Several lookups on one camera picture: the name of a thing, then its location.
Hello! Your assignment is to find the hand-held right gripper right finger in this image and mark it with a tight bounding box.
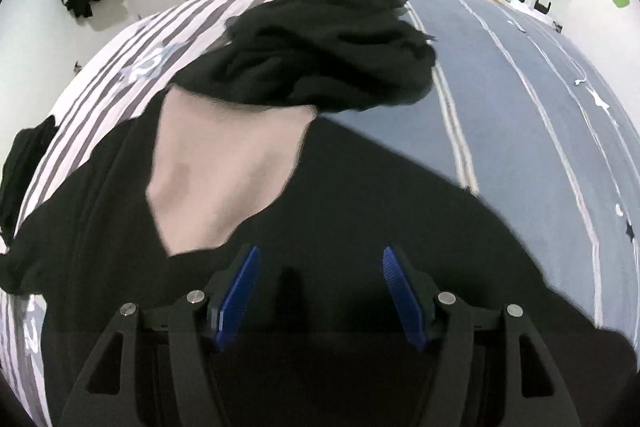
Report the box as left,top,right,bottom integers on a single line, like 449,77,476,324
383,245,582,427

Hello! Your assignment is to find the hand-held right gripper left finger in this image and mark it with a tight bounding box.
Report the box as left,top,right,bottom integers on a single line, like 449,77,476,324
56,244,262,427

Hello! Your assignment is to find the black garment with beige lining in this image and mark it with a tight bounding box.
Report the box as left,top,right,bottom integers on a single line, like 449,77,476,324
0,84,640,427

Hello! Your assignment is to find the pile of black clothes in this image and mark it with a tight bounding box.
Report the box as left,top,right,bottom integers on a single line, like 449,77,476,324
224,0,437,114

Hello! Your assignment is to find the stack of folded black clothes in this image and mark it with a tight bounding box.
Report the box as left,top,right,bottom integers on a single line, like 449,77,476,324
0,116,57,244

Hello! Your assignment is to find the striped star print bed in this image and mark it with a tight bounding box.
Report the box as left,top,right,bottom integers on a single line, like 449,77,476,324
0,0,640,427

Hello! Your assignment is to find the cream nightstand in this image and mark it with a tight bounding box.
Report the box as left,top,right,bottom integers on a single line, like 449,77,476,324
470,0,563,35

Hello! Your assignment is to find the white headboard with green apples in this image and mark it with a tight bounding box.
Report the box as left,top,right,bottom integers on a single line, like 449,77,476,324
562,0,640,118

